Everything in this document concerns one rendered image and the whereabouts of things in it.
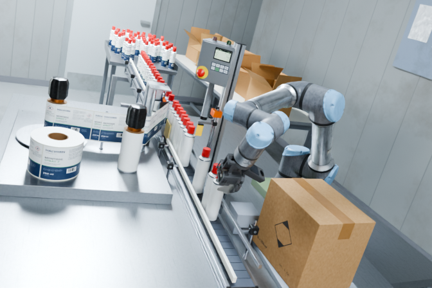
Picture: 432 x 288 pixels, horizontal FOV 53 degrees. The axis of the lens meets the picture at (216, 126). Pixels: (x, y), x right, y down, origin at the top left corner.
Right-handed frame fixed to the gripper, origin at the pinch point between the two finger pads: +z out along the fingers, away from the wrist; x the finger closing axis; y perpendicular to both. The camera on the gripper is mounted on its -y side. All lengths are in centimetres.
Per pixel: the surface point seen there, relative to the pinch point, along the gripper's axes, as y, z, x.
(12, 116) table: 81, 72, -80
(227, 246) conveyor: -1.1, 9.8, 16.9
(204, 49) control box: 0, -2, -74
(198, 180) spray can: 1.5, 22.2, -17.3
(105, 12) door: 16, 219, -381
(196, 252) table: 8.5, 15.5, 17.0
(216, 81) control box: -8, 7, -63
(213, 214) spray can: 0.5, 14.4, 2.1
